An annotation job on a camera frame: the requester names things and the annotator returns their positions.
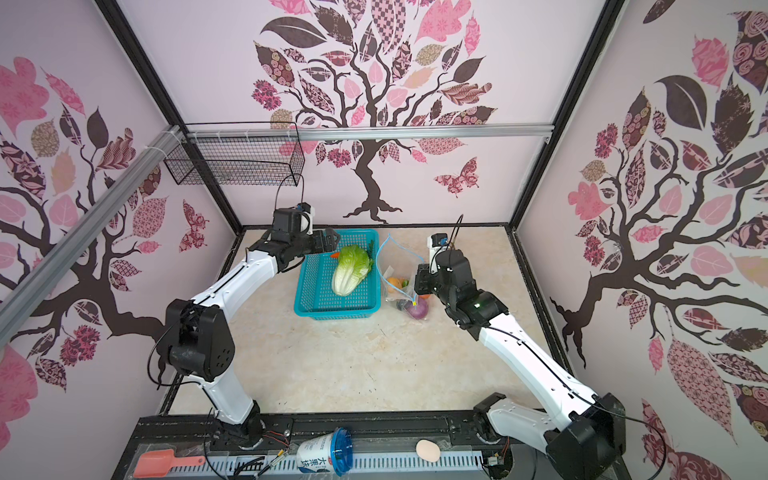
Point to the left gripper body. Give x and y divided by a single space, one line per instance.
303 243

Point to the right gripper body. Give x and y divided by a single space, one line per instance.
446 296

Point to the clear zip top bag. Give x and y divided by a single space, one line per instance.
394 259

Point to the napa cabbage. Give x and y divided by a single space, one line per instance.
353 266

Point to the teal plastic basket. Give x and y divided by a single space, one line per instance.
314 296

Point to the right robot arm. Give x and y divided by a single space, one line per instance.
582 433

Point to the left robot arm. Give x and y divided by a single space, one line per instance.
199 344

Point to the beige egg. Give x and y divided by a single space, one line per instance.
428 451

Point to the white yogurt cup blue lid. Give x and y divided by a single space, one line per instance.
332 452

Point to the pink plastic scoop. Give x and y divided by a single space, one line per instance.
157 464

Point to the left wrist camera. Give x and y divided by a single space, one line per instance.
306 214

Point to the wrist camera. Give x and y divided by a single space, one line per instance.
306 214
436 243

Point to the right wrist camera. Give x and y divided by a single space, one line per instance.
436 243

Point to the black wire basket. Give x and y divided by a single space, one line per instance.
264 153

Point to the aluminium rail back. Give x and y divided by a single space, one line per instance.
377 133

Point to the aluminium rail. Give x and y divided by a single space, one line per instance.
377 133
18 307

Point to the aluminium rail left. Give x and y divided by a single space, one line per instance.
18 307

